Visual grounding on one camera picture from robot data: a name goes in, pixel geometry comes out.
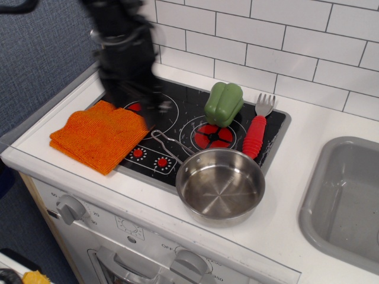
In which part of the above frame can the stainless steel pot with handle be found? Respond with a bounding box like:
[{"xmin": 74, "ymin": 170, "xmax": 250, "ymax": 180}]
[{"xmin": 150, "ymin": 129, "xmax": 266, "ymax": 229}]

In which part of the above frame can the silver oven door handle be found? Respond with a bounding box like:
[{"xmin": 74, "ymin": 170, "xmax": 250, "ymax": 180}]
[{"xmin": 96, "ymin": 247, "xmax": 165, "ymax": 283}]

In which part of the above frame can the green toy bell pepper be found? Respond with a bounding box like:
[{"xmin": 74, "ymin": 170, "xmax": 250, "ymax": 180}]
[{"xmin": 204, "ymin": 82, "xmax": 244, "ymax": 128}]

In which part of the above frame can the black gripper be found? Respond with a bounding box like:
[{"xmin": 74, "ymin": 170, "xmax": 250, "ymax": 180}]
[{"xmin": 91, "ymin": 26, "xmax": 172, "ymax": 130}]

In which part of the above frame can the black toy stove top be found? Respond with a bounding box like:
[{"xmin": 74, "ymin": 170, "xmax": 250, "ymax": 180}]
[{"xmin": 85, "ymin": 70, "xmax": 292, "ymax": 196}]

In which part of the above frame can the fork with red handle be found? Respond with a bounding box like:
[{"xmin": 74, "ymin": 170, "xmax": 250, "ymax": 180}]
[{"xmin": 242, "ymin": 94, "xmax": 276, "ymax": 159}]

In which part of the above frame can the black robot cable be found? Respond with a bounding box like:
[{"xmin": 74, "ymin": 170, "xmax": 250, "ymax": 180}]
[{"xmin": 0, "ymin": 0, "xmax": 39, "ymax": 14}]

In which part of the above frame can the grey oven knob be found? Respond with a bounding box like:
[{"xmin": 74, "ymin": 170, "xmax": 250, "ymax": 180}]
[{"xmin": 170, "ymin": 250, "xmax": 208, "ymax": 282}]

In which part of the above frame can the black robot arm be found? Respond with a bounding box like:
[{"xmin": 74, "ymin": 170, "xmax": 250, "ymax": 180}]
[{"xmin": 83, "ymin": 1, "xmax": 171, "ymax": 130}]

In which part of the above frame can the grey timer knob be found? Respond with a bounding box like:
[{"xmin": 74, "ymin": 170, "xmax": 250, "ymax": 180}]
[{"xmin": 56, "ymin": 195, "xmax": 86, "ymax": 225}]

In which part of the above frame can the yellow object at bottom left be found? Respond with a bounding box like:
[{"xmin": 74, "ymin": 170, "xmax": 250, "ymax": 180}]
[{"xmin": 21, "ymin": 270, "xmax": 51, "ymax": 284}]

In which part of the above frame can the folded orange cloth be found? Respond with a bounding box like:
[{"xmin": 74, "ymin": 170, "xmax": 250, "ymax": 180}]
[{"xmin": 50, "ymin": 101, "xmax": 149, "ymax": 175}]

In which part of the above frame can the grey sink basin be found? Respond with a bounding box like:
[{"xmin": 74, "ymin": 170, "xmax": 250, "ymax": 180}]
[{"xmin": 298, "ymin": 137, "xmax": 378, "ymax": 274}]

